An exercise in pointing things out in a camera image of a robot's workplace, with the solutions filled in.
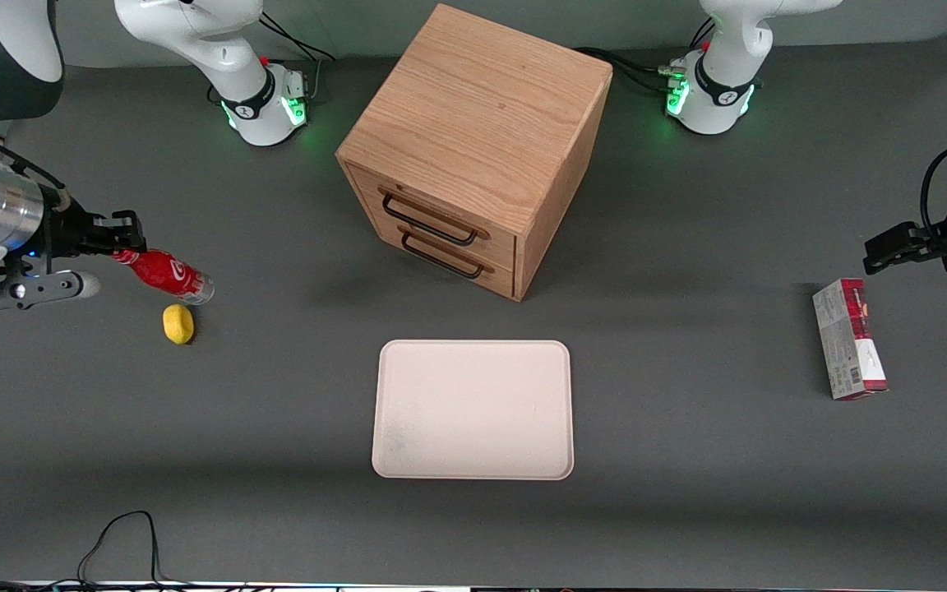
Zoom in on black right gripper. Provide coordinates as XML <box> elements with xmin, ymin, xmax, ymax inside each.
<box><xmin>30</xmin><ymin>189</ymin><xmax>148</xmax><ymax>274</ymax></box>

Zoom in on red coke bottle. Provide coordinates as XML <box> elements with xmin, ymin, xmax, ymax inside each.
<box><xmin>111</xmin><ymin>248</ymin><xmax>216</xmax><ymax>306</ymax></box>

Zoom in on beige rectangular tray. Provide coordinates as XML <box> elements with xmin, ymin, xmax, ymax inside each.
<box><xmin>372</xmin><ymin>340</ymin><xmax>575</xmax><ymax>481</ymax></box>

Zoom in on red and grey carton box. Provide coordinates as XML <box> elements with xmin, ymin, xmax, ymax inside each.
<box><xmin>812</xmin><ymin>278</ymin><xmax>889</xmax><ymax>401</ymax></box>

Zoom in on yellow lemon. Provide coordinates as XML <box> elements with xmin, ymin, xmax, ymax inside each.
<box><xmin>163</xmin><ymin>304</ymin><xmax>196</xmax><ymax>345</ymax></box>

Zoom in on wooden drawer cabinet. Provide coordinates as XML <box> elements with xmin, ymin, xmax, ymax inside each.
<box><xmin>335</xmin><ymin>3</ymin><xmax>614</xmax><ymax>303</ymax></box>

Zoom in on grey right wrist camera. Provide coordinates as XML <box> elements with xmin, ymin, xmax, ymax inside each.
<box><xmin>0</xmin><ymin>270</ymin><xmax>102</xmax><ymax>315</ymax></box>

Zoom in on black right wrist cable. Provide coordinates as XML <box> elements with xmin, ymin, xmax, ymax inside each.
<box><xmin>0</xmin><ymin>119</ymin><xmax>72</xmax><ymax>206</ymax></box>

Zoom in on black right arm base cables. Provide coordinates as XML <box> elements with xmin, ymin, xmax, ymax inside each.
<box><xmin>256</xmin><ymin>12</ymin><xmax>337</xmax><ymax>104</ymax></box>

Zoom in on black arm base cables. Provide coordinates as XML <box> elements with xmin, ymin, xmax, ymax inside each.
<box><xmin>256</xmin><ymin>12</ymin><xmax>337</xmax><ymax>104</ymax></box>
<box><xmin>576</xmin><ymin>16</ymin><xmax>718</xmax><ymax>95</ymax></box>

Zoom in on black metal drawer handle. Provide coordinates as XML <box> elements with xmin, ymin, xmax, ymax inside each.
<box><xmin>401</xmin><ymin>231</ymin><xmax>486</xmax><ymax>280</ymax></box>
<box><xmin>381</xmin><ymin>192</ymin><xmax>479</xmax><ymax>247</ymax></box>

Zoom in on black looped table cable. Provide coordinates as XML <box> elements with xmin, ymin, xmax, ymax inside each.
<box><xmin>77</xmin><ymin>510</ymin><xmax>169</xmax><ymax>588</ymax></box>

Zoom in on black left arm base cables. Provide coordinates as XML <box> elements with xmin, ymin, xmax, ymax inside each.
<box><xmin>576</xmin><ymin>16</ymin><xmax>718</xmax><ymax>95</ymax></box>

